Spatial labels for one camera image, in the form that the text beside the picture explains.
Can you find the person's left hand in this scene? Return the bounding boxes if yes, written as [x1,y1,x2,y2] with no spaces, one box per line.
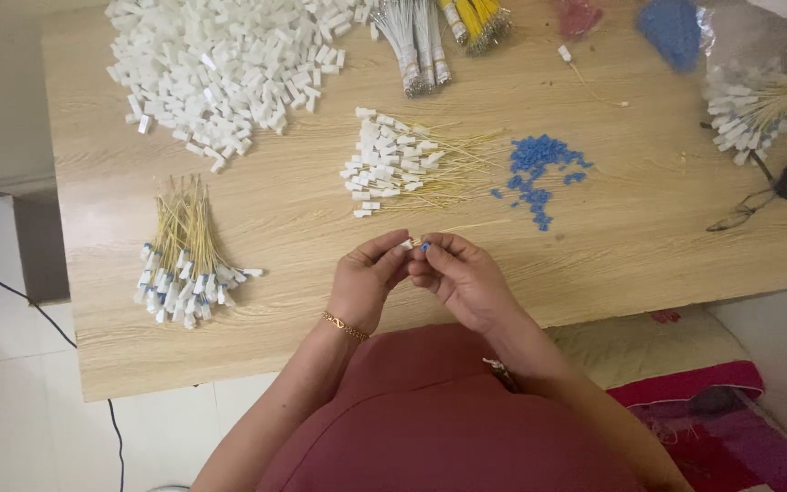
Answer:
[326,229,414,337]

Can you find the person's right hand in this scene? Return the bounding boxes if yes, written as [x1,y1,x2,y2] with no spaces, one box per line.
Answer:
[407,232,526,337]

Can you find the yellow wire with white connector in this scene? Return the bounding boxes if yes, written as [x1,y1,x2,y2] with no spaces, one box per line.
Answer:
[399,219,512,251]

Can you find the person's maroon clothing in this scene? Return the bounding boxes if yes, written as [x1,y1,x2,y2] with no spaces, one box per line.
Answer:
[256,323,649,492]

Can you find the scatter of blue caps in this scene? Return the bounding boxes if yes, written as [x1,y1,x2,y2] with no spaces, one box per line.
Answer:
[490,134,594,232]

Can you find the beige floor cushion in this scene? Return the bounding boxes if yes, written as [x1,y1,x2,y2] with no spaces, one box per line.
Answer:
[542,305,754,392]

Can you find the heap of white plastic connectors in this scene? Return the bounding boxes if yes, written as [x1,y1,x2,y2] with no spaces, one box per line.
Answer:
[104,0,382,174]

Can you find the red plastic bag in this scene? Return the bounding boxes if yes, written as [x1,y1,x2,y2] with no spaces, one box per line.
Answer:
[556,0,604,41]

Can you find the red patterned floor mat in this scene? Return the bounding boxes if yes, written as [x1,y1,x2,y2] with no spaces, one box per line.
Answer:
[605,360,787,492]

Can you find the grey box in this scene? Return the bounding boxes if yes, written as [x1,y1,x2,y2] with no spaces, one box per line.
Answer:
[0,179,71,306]

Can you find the bag of blue caps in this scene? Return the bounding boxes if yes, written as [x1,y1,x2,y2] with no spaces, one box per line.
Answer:
[637,0,714,75]

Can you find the gold bracelet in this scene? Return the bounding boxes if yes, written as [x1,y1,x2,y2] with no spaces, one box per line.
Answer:
[320,311,370,343]

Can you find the beaded wrist bracelet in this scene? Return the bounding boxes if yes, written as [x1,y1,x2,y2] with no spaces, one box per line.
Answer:
[482,357,521,395]

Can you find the pile of white-tipped yellow wires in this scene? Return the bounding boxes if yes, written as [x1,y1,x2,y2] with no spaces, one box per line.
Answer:
[339,107,505,220]

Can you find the pile of blue-capped finished wires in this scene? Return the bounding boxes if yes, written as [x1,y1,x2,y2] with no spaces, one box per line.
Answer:
[132,174,265,331]

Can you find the bundles of silver wires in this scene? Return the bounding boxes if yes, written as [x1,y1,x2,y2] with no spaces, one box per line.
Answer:
[370,0,453,98]

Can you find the loose wire with white ends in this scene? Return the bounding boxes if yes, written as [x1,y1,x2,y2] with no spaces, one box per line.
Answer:
[557,45,631,109]

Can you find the bundles of yellow wires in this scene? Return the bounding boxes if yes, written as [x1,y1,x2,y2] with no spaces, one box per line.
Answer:
[437,0,515,57]

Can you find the black floor cable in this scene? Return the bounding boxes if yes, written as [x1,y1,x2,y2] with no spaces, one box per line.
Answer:
[0,256,126,492]

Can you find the clear bag of connector wires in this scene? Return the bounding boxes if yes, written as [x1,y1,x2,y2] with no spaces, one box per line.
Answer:
[700,0,787,167]

